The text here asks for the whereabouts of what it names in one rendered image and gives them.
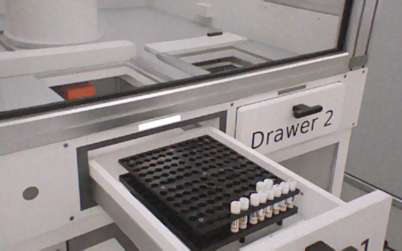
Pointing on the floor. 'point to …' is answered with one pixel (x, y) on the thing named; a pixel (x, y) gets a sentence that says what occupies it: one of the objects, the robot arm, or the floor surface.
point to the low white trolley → (106, 246)
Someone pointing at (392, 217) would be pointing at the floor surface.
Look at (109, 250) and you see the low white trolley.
